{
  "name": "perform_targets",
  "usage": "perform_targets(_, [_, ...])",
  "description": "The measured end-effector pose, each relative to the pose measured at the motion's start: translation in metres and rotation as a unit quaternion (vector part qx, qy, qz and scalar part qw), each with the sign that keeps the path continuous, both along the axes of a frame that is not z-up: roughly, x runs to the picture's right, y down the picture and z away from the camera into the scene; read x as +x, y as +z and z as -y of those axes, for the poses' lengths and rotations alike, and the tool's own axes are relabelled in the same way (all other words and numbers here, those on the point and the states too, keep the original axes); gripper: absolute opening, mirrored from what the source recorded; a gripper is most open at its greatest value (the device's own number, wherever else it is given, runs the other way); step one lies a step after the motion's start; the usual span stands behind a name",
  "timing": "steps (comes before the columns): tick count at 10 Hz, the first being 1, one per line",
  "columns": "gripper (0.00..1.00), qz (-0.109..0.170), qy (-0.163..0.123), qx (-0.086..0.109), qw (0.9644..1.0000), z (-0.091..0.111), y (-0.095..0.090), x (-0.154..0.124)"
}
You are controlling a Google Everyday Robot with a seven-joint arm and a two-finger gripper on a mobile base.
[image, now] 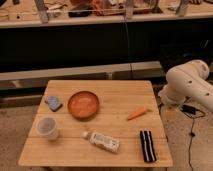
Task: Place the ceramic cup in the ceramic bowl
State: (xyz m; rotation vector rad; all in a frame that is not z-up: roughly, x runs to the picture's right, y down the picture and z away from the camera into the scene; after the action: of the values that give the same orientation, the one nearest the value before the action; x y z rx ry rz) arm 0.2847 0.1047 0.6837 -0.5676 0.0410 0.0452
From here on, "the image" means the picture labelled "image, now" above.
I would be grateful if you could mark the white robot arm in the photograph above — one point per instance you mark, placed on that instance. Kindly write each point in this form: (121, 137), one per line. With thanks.
(188, 80)

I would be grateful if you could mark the orange ceramic bowl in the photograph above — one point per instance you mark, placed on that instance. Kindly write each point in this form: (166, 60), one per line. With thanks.
(83, 104)

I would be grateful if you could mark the wooden table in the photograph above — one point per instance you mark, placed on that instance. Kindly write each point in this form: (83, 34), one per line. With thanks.
(118, 99)

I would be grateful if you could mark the orange carrot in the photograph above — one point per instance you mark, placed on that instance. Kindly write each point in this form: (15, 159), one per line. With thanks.
(140, 111)

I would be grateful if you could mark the blue sponge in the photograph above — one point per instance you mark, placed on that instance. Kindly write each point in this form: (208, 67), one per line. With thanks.
(53, 103)

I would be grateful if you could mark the white plastic bottle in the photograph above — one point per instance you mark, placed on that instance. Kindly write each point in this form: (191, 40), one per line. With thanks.
(102, 141)

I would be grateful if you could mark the cluttered background shelf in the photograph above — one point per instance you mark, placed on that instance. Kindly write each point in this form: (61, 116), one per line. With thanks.
(35, 13)

